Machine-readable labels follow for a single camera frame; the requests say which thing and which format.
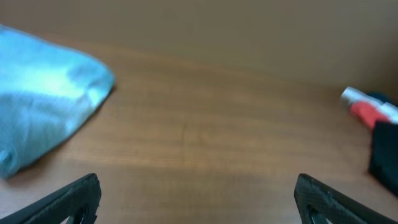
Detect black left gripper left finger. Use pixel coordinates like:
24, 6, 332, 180
1, 173, 101, 224

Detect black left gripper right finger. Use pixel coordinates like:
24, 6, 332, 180
294, 174, 397, 224

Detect light blue denim shorts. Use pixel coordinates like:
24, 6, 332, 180
1, 26, 115, 179

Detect black garment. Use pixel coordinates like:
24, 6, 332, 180
368, 121, 397, 196

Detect red garment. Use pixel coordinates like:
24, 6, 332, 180
350, 101, 391, 129

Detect white garment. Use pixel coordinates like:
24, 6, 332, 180
340, 86, 397, 124

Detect navy blue garment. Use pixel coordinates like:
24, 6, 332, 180
367, 91, 397, 106

